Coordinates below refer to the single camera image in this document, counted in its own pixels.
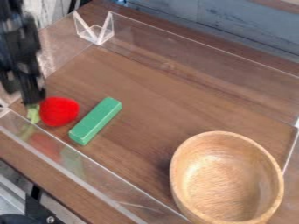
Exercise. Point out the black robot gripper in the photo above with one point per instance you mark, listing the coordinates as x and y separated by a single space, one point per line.
19 47

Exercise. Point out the red plush strawberry toy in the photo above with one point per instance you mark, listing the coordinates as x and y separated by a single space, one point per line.
56 111

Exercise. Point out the green rectangular block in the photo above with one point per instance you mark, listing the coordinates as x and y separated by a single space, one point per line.
95 121

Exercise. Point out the wooden bowl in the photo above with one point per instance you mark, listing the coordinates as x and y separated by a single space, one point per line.
226 180

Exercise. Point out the clear acrylic corner bracket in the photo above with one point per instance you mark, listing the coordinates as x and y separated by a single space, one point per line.
95 34

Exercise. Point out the black metal clamp bracket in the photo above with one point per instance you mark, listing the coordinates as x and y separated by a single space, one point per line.
22 208

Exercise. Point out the clear acrylic enclosure wall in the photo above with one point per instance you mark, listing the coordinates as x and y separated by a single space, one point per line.
179 88

